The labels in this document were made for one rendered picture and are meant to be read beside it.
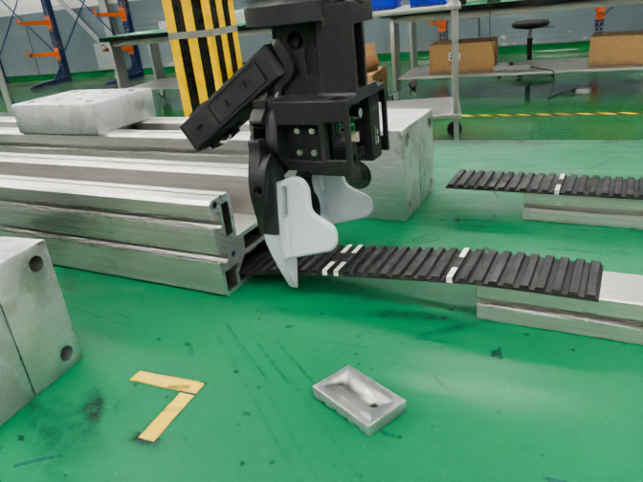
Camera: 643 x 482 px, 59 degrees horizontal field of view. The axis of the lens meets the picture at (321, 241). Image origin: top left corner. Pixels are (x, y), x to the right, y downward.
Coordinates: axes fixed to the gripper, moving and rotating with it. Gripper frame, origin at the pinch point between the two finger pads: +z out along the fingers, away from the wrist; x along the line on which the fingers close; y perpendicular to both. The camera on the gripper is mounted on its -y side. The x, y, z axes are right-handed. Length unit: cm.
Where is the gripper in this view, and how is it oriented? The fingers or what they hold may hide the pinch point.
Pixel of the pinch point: (301, 256)
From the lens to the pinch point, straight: 48.5
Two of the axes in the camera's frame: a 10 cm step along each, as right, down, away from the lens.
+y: 8.8, 1.0, -4.6
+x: 4.6, -4.0, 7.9
